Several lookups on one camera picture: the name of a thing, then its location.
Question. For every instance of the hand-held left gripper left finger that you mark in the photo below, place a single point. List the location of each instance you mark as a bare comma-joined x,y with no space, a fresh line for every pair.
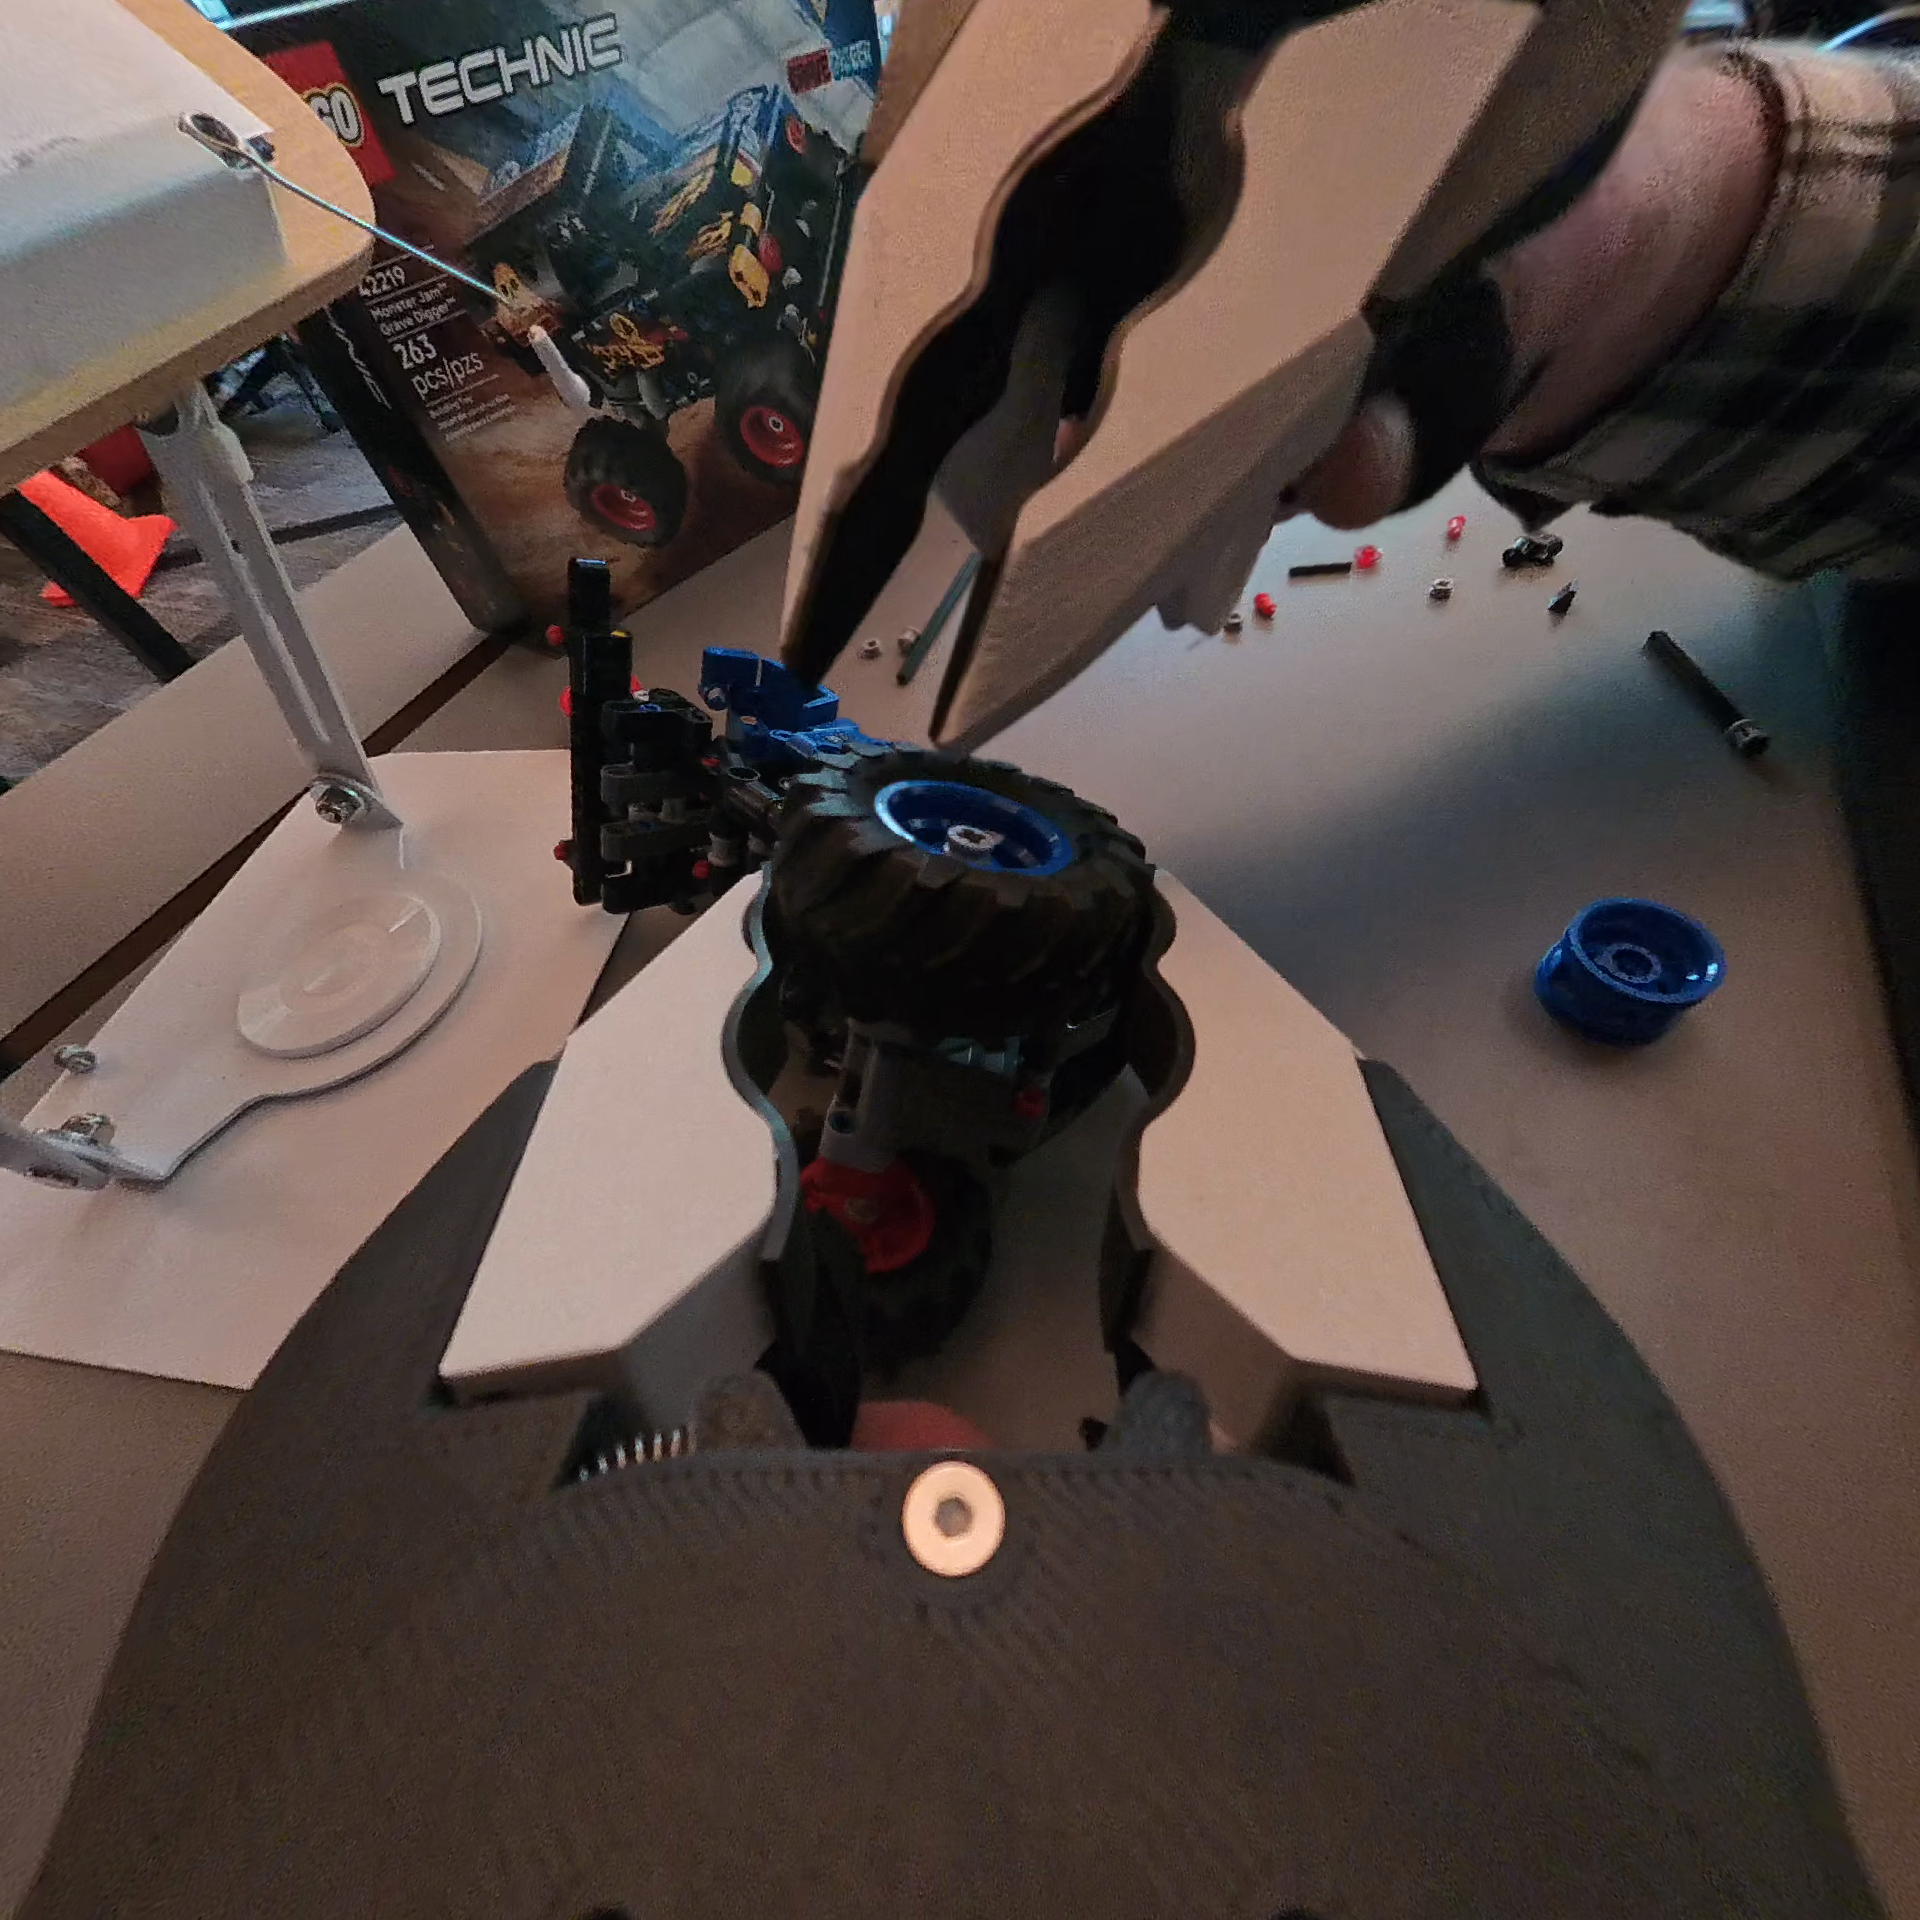
630,1200

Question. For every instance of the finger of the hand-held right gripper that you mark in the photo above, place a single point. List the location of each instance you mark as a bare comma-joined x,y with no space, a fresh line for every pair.
1276,300
931,225

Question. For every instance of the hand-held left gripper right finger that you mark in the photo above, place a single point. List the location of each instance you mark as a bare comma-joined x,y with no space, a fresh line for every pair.
1289,1215

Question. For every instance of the black toy wheel red rim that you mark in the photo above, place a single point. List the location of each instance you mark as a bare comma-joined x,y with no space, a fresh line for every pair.
916,1231

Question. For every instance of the toy brick monster truck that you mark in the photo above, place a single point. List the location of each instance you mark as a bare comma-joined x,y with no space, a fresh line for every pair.
676,809

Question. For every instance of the long black axle rod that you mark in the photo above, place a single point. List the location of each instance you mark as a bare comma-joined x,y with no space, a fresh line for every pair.
937,617

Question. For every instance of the black toy wheel blue rim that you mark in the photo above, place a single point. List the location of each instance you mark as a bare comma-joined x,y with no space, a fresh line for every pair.
974,885

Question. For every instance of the person's right forearm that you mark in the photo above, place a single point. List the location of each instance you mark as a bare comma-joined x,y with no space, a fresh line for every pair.
1799,300

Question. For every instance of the grey desk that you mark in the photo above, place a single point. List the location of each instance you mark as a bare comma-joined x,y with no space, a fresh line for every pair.
1424,901

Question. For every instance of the printed toy truck box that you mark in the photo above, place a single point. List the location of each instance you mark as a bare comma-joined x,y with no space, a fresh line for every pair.
600,225

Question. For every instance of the white base metal stand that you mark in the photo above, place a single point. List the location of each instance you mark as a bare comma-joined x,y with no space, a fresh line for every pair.
224,1200

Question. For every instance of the black axle with grey bushing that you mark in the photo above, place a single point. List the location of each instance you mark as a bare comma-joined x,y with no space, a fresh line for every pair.
1710,698

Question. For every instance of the raised white wooden-edged platform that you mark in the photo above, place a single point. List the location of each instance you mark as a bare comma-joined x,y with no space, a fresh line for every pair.
136,225

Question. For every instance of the orange plastic piece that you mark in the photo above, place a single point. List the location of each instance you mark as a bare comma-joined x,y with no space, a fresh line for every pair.
100,524

